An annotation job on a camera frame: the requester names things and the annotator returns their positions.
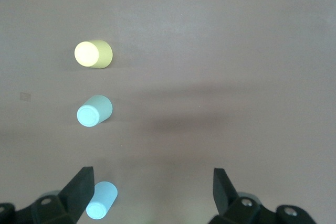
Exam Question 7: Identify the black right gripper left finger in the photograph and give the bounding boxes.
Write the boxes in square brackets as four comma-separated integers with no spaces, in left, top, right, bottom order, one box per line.
[0,166,95,224]

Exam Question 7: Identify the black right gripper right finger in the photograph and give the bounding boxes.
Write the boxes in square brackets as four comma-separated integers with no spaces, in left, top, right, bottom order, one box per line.
[208,167,314,224]

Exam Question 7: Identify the pale green plastic cup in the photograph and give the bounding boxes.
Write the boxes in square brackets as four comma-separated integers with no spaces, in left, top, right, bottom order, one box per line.
[76,94,113,127]

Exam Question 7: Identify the yellow plastic cup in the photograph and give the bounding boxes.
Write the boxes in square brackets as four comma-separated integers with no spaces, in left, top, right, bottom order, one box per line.
[74,39,113,69]

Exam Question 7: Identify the light blue plastic cup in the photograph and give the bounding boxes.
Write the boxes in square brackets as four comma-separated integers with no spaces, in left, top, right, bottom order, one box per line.
[86,181,118,220]

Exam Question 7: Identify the brown paper table cover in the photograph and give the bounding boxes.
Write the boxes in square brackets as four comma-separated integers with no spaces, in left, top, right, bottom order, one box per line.
[0,0,336,224]

